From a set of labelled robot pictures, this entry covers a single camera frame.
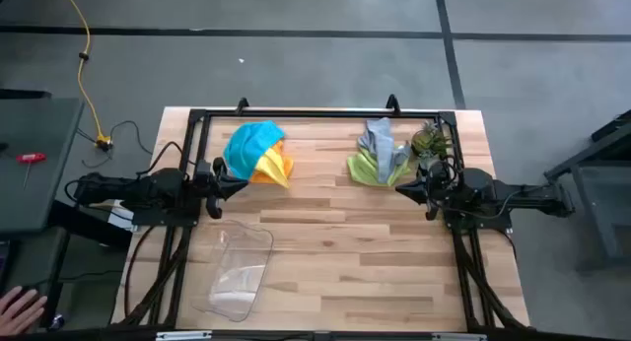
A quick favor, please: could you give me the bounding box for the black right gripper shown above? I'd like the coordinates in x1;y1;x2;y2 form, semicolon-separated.
394;163;463;222

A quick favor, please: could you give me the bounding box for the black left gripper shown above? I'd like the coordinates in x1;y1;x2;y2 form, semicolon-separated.
193;157;249;220

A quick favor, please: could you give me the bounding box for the blue microfiber towel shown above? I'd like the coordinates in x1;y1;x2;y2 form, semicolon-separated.
223;119;287;181

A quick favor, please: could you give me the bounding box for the yellow microfiber towel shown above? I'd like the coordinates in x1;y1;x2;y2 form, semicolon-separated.
252;151;292;189

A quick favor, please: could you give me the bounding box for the green microfiber towel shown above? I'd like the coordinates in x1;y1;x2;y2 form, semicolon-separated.
346;147;413;188

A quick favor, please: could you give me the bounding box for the orange microfiber towel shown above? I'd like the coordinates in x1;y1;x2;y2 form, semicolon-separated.
249;139;296;186

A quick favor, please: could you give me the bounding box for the clear plastic bin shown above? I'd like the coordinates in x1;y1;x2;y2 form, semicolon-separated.
190;219;276;324

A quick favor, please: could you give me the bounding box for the small green potted plant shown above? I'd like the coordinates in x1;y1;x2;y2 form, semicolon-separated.
409;119;454;171

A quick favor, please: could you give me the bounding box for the white box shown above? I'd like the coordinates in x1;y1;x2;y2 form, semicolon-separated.
106;198;138;233

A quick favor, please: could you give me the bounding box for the dark grey metal cart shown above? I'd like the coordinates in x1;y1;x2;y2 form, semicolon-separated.
543;108;631;273

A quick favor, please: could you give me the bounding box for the grey work table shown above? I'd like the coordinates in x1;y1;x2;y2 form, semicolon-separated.
0;97;85;234

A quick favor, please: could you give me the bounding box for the dark desk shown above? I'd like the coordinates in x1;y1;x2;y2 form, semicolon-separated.
0;226;70;335

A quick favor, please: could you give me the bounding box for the person's hand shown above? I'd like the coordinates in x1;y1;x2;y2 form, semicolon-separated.
0;285;49;336

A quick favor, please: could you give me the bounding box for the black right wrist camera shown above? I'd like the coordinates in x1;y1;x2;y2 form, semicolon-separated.
427;161;451;188

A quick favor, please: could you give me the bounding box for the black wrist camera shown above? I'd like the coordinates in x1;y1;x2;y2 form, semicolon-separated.
195;158;214;183
427;161;451;188

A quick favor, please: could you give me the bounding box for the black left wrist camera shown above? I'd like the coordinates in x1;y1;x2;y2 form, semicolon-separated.
195;158;214;183

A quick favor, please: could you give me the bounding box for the black left wrist camera cable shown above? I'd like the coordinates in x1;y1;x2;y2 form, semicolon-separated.
137;141;196;177

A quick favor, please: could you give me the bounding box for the black aluminium table frame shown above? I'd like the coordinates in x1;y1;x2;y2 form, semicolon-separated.
110;107;532;341

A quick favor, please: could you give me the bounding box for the thin black floor cable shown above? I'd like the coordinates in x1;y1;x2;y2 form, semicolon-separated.
76;119;155;170

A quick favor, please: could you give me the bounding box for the silver metal bracket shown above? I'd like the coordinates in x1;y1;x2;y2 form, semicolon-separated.
432;332;488;341
156;330;214;341

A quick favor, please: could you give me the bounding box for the yellow extension cable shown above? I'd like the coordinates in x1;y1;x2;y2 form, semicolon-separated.
57;0;114;153

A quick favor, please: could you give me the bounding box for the red-handled hex key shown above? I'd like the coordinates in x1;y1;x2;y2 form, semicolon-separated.
14;152;48;190

